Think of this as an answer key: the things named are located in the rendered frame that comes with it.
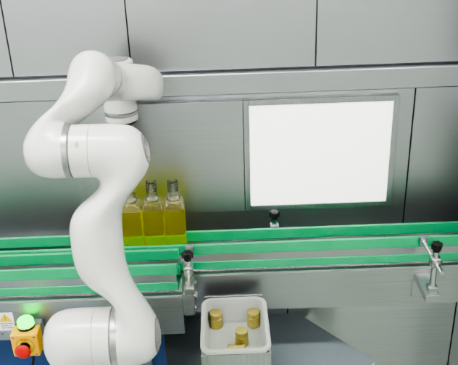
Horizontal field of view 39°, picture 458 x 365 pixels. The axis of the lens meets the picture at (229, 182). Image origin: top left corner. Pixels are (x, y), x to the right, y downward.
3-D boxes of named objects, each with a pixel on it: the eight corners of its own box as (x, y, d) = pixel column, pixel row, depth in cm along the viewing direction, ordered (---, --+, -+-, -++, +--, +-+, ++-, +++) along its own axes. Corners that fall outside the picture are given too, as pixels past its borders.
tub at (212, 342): (265, 321, 180) (265, 295, 176) (272, 377, 159) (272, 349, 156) (203, 324, 180) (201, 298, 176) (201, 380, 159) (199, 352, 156)
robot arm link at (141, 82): (153, 53, 135) (164, 68, 166) (77, 56, 135) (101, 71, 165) (156, 96, 136) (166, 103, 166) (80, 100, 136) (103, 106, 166)
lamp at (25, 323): (37, 321, 172) (35, 311, 170) (32, 332, 167) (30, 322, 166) (19, 321, 172) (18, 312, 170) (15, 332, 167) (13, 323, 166)
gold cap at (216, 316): (221, 321, 178) (220, 308, 176) (224, 329, 175) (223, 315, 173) (209, 322, 177) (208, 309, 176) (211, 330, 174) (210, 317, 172)
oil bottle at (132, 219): (148, 260, 187) (141, 193, 178) (146, 271, 182) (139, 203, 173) (128, 261, 187) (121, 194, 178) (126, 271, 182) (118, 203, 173)
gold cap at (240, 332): (248, 347, 167) (248, 334, 166) (235, 347, 168) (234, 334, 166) (248, 339, 171) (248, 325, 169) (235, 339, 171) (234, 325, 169)
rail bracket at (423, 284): (425, 291, 185) (433, 221, 175) (444, 328, 170) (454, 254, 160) (409, 292, 185) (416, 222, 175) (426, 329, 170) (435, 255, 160)
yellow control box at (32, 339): (47, 340, 176) (43, 318, 173) (40, 358, 169) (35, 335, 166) (21, 341, 176) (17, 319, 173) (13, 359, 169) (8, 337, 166)
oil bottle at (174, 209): (188, 258, 187) (183, 191, 178) (188, 269, 182) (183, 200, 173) (169, 258, 187) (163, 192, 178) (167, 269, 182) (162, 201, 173)
